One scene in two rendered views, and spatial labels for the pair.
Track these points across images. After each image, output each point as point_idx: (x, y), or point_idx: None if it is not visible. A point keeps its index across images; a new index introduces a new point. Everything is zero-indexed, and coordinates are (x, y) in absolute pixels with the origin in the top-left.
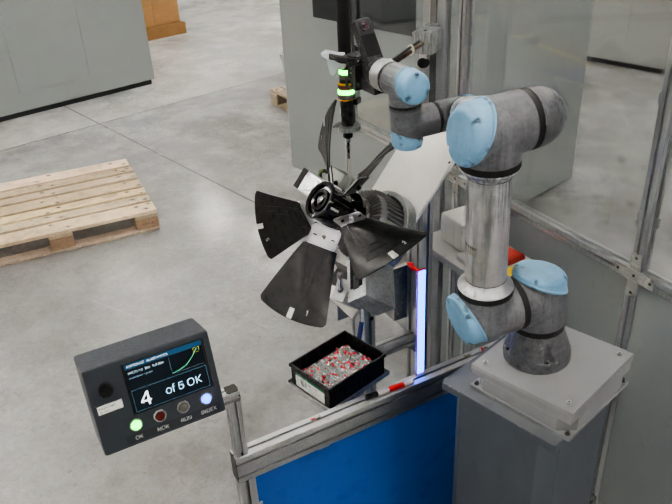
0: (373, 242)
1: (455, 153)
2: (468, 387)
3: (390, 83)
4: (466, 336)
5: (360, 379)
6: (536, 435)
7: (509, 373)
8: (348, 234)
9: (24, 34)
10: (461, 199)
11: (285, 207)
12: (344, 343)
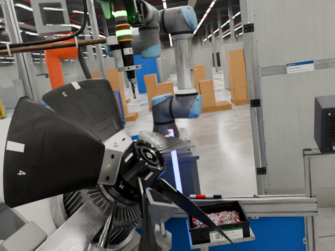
0: (165, 141)
1: (195, 25)
2: (192, 152)
3: (156, 11)
4: (201, 108)
5: (211, 211)
6: (193, 142)
7: (183, 135)
8: (167, 149)
9: None
10: None
11: (148, 214)
12: (193, 238)
